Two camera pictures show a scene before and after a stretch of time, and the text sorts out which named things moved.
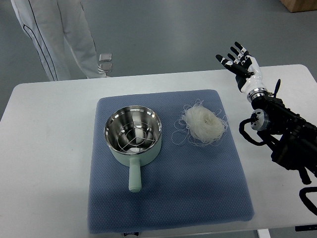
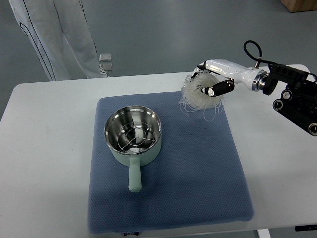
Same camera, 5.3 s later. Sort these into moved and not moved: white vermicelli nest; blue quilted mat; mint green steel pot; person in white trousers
Moved: white vermicelli nest
Not moved: mint green steel pot; person in white trousers; blue quilted mat
